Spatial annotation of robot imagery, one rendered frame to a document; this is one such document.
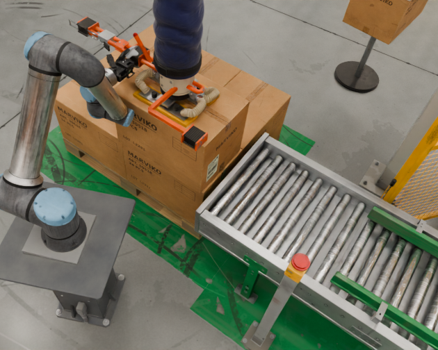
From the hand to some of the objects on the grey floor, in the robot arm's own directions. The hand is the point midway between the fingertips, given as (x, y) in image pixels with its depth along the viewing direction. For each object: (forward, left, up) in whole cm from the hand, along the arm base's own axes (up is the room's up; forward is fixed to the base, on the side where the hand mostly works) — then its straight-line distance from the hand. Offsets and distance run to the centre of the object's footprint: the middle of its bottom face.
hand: (135, 53), depth 219 cm
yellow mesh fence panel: (-30, -187, -94) cm, 212 cm away
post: (-111, -86, -96) cm, 171 cm away
